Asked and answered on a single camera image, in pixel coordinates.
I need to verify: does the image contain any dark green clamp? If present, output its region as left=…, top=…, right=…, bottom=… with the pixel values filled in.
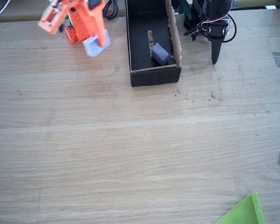
left=179, top=0, right=193, bottom=24

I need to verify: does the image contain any white cable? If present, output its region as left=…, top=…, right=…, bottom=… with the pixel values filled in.
left=0, top=0, right=11, bottom=21

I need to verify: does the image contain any black cardboard box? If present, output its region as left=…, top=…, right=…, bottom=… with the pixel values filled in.
left=125, top=0, right=183, bottom=87

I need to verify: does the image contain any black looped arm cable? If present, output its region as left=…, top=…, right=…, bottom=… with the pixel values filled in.
left=220, top=14, right=237, bottom=43

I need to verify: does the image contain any blue foam block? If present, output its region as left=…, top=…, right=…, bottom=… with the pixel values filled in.
left=151, top=42, right=170, bottom=66
left=82, top=29, right=111, bottom=58

